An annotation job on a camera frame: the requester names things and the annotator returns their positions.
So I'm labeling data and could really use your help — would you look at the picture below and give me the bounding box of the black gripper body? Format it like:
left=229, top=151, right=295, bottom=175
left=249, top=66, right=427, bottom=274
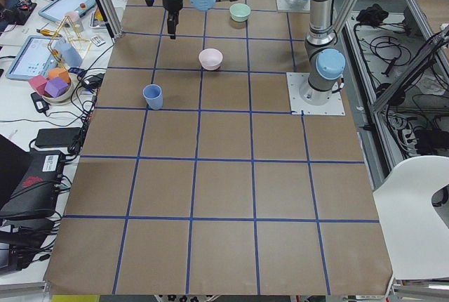
left=163, top=0, right=183, bottom=16

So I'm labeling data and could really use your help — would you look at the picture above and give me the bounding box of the blue cup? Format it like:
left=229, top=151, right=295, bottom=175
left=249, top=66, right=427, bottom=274
left=142, top=84, right=163, bottom=110

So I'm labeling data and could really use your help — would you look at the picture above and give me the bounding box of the pink bowl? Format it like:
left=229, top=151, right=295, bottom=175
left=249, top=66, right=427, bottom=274
left=199, top=48, right=223, bottom=71

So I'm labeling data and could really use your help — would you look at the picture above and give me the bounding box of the mint green bowl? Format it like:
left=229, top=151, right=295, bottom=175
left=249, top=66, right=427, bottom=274
left=229, top=3, right=251, bottom=22

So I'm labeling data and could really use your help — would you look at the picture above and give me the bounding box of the tablet in blue case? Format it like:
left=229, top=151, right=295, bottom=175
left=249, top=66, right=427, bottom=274
left=38, top=0, right=96, bottom=22

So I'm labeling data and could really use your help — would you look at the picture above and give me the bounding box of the light blue block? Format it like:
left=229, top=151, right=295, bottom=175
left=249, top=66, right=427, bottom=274
left=55, top=41, right=83, bottom=67

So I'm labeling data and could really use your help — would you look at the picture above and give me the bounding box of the bowl of coloured blocks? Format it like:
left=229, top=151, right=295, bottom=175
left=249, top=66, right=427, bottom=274
left=28, top=67, right=74, bottom=105

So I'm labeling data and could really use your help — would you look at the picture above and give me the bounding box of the black power adapter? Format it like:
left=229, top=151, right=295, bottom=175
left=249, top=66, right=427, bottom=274
left=34, top=127, right=81, bottom=148

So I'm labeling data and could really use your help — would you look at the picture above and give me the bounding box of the white chair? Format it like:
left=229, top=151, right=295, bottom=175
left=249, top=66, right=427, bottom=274
left=373, top=155, right=448, bottom=280

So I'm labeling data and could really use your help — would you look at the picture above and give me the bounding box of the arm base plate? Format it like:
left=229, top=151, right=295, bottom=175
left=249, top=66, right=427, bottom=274
left=286, top=72, right=345, bottom=116
left=276, top=0, right=311, bottom=13

